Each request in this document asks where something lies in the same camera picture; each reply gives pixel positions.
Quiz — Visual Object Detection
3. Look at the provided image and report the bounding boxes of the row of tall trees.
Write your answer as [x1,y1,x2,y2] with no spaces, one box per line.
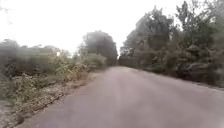
[118,0,224,88]

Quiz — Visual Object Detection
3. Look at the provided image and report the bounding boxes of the row of bushes and trees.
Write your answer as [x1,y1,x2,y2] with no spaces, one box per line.
[0,30,119,101]

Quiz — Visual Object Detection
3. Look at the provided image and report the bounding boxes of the grey asphalt road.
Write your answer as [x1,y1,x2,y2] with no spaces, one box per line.
[15,65,224,128]

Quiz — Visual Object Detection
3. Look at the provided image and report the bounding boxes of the leaf-strewn dirt verge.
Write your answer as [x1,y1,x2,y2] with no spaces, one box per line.
[0,69,101,128]

